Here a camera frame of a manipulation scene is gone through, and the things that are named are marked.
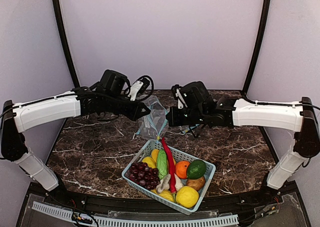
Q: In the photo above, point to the orange fruit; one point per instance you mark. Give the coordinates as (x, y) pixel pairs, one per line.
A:
(181, 168)

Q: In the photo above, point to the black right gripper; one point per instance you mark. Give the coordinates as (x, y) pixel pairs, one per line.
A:
(173, 116)

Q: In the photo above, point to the purple grape bunch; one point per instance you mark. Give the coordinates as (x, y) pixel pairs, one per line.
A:
(144, 176)

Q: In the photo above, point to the light blue plastic basket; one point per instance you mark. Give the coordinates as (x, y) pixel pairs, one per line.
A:
(146, 151)

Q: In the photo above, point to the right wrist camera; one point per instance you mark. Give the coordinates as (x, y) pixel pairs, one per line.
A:
(178, 96)

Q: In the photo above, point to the white cable tray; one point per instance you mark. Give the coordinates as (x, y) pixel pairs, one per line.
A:
(125, 219)

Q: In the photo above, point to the yellow mango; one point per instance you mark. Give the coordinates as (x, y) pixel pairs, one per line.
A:
(150, 162)

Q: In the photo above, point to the yellow banana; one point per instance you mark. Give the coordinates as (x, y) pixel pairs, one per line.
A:
(154, 154)

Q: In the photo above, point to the red chili pepper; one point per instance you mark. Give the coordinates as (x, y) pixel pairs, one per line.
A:
(171, 166)

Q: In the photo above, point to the green avocado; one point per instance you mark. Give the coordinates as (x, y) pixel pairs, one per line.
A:
(196, 169)

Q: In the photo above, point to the yellow corn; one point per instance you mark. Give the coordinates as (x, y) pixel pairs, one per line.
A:
(164, 197)

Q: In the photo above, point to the green cucumber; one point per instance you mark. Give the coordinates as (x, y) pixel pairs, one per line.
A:
(161, 164)

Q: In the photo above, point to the brown potato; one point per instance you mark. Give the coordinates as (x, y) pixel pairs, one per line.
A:
(196, 184)

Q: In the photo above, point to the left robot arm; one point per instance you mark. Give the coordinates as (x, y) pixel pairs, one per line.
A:
(20, 117)

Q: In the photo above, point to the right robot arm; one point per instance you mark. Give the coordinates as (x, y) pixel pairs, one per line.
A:
(298, 117)

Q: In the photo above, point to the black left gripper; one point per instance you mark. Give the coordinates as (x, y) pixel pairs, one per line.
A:
(135, 109)

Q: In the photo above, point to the left black frame post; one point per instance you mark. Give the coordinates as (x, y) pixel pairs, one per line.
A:
(64, 42)

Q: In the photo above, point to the yellow lemon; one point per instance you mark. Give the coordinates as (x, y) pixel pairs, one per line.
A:
(187, 197)

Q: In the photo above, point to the clear zip bag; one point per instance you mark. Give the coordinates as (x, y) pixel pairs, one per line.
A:
(148, 129)
(157, 114)

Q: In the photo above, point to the white garlic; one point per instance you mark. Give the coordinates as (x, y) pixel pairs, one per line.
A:
(167, 183)

